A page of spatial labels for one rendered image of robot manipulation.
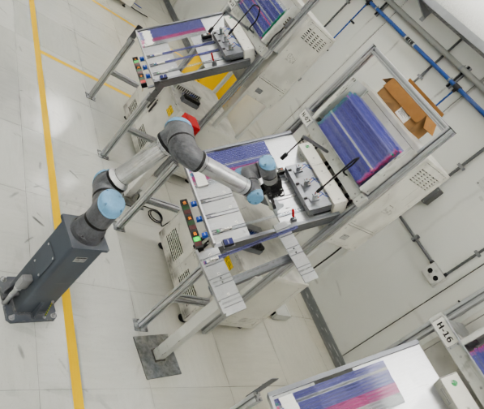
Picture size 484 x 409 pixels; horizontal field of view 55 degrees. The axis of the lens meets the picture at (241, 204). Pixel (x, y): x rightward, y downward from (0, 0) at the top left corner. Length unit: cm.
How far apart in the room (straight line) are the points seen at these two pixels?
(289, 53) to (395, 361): 230
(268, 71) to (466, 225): 187
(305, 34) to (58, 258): 235
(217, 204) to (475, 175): 214
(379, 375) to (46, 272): 150
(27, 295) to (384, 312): 269
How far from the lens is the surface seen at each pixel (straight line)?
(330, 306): 422
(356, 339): 408
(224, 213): 251
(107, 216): 200
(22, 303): 240
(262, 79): 364
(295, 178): 262
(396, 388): 216
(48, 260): 222
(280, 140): 292
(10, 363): 235
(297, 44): 359
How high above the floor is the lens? 192
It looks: 24 degrees down
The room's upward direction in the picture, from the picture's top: 47 degrees clockwise
